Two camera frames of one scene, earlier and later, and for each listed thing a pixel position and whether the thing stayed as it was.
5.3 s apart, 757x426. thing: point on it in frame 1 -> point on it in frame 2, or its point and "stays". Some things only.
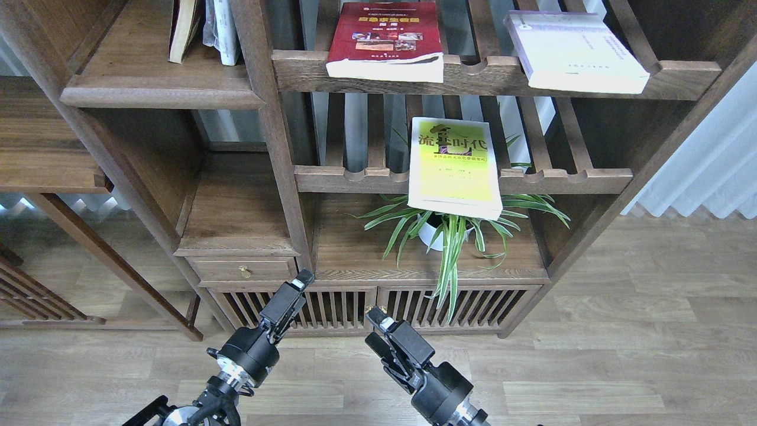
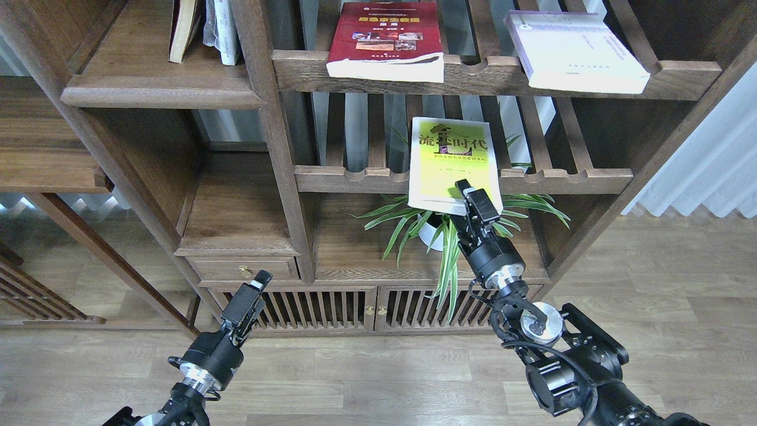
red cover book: [387, 41] stays
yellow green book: [452, 168] stays
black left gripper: [254, 349] -> [211, 359]
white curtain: [716, 167] stays
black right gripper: [439, 388] -> [498, 268]
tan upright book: [185, 21] stays
